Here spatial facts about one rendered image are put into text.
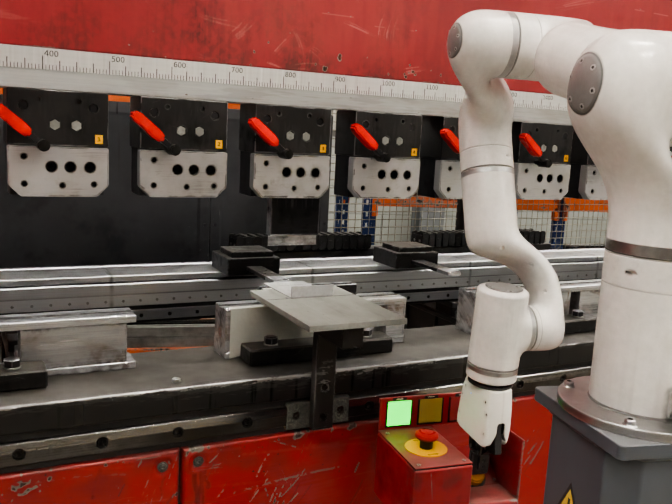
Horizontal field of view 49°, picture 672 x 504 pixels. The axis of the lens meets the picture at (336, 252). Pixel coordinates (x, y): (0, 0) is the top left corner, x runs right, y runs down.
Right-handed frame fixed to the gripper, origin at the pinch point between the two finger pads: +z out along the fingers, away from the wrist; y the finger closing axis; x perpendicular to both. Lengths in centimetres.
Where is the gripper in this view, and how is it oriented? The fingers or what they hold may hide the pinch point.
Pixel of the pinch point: (478, 461)
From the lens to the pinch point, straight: 136.3
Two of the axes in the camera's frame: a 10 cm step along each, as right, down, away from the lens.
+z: -0.8, 9.7, 2.4
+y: 3.2, 2.6, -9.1
